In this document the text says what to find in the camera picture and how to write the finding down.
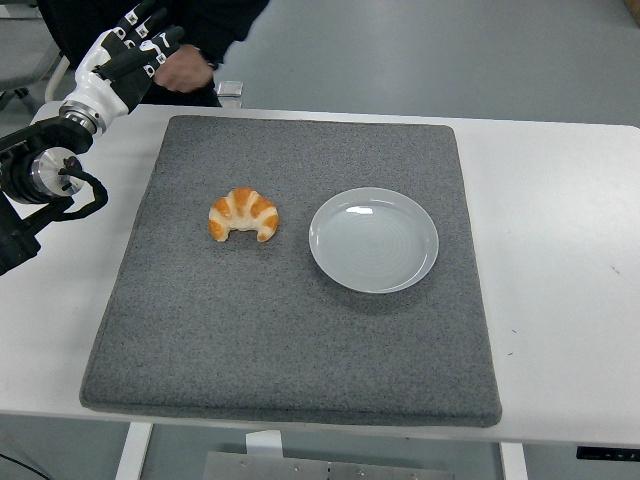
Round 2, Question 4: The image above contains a white table leg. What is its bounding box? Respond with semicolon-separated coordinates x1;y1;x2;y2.
113;422;154;480
498;442;529;480

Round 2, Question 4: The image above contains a grey chair white frame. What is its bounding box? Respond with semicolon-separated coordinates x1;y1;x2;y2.
0;0;71;114

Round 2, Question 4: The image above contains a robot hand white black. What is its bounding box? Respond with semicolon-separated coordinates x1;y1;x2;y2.
63;0;186;119

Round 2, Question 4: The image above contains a person's hand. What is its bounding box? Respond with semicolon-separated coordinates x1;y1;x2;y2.
152;43;217;94

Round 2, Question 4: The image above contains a black floor cable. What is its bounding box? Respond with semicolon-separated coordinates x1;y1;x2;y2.
0;452;32;480

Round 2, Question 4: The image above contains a small metal floor box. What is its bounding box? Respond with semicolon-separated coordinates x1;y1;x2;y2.
215;80;245;109

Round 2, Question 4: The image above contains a round grey plate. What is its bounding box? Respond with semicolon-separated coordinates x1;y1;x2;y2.
307;186;440;295

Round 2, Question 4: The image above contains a croissant bread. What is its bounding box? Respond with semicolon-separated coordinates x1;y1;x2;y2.
207;186;280;244

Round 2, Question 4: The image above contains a black table control panel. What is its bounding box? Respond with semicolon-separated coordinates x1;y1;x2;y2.
575;444;640;461

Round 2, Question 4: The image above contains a white bracket under table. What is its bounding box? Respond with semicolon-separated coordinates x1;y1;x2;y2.
244;429;285;459

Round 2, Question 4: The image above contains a person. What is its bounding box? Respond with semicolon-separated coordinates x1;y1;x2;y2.
37;0;271;109

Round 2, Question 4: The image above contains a grey felt mat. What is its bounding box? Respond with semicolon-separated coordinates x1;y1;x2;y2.
78;114;503;429

